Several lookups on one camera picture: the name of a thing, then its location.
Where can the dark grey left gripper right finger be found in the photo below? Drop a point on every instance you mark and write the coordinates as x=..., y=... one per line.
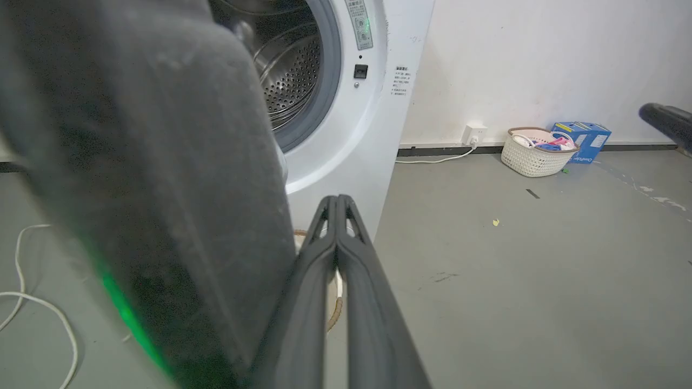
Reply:
x=373, y=335

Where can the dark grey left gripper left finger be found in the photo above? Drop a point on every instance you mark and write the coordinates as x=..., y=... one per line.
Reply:
x=303, y=324

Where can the dark grey garment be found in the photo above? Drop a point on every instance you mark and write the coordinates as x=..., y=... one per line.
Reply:
x=140, y=162

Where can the white front-load washing machine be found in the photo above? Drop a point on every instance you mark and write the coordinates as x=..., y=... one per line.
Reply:
x=351, y=156

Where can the black door latch socket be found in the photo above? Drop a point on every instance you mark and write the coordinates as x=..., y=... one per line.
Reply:
x=360, y=71

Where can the grey rubber door seal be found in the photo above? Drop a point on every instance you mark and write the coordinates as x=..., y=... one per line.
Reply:
x=330, y=65

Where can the black tape strip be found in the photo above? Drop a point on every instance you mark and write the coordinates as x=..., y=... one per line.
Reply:
x=533, y=194

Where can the white woven plastic basket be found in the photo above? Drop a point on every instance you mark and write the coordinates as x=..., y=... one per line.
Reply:
x=532, y=159

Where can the perforated steel washer drum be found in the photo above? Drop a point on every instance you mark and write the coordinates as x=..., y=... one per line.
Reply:
x=289, y=70

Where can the small printed text label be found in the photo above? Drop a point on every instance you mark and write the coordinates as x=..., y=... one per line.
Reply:
x=401, y=81

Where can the colourful clothes pile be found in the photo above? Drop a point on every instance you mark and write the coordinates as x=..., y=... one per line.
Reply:
x=546, y=142

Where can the blue cardboard box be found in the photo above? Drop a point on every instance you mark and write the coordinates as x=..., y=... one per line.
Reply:
x=589, y=140

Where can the grey instruction sticker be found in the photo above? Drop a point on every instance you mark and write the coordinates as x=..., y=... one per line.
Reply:
x=360, y=24

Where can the dark rounded robot part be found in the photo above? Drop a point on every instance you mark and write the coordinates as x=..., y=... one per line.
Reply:
x=667, y=123

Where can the white wall power socket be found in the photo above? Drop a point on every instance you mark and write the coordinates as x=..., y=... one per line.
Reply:
x=474, y=133

